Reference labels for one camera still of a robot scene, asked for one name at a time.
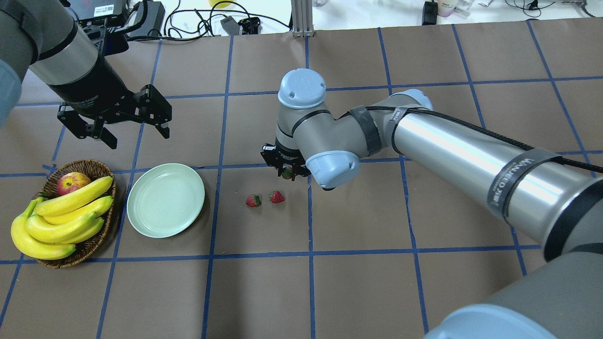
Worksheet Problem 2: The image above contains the black power adapter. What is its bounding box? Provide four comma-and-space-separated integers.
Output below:
127, 0, 165, 37

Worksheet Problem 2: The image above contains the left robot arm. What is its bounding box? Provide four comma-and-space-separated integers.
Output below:
0, 0, 172, 149

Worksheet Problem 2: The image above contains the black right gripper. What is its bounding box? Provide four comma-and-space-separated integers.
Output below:
261, 140, 311, 182

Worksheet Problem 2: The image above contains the black cable bundle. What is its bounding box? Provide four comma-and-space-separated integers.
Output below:
113, 0, 292, 43

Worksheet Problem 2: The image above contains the aluminium profile post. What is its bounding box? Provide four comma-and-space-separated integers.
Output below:
291, 0, 315, 37

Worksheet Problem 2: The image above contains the wicker basket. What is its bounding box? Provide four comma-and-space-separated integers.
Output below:
33, 159, 118, 269

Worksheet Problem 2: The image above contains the red apple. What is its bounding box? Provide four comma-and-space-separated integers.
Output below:
56, 172, 92, 196

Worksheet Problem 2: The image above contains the light green plate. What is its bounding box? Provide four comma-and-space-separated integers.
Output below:
126, 163, 205, 239

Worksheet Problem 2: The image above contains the yellow banana bunch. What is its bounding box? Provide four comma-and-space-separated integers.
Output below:
10, 176, 114, 260

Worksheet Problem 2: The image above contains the red strawberry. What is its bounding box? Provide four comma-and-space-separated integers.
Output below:
245, 194, 262, 208
280, 167, 294, 180
269, 190, 286, 204

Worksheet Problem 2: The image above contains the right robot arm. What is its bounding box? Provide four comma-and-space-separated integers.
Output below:
261, 68, 603, 339

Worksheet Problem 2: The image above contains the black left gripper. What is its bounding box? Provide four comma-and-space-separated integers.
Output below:
50, 59, 172, 150

